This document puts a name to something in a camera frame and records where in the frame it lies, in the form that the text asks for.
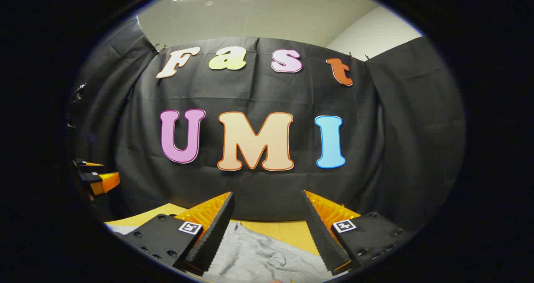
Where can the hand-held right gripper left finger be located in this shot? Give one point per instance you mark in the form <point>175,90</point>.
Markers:
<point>212,241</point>

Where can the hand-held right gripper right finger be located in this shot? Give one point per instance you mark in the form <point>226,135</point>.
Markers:
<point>323,241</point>

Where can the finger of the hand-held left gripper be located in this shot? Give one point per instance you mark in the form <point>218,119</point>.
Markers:
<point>85,164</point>
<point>104,182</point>

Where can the grey zip-neck sweatshirt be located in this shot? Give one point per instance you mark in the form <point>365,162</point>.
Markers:
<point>258,258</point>

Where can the black backdrop cloth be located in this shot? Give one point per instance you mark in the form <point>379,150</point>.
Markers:
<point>258,183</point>

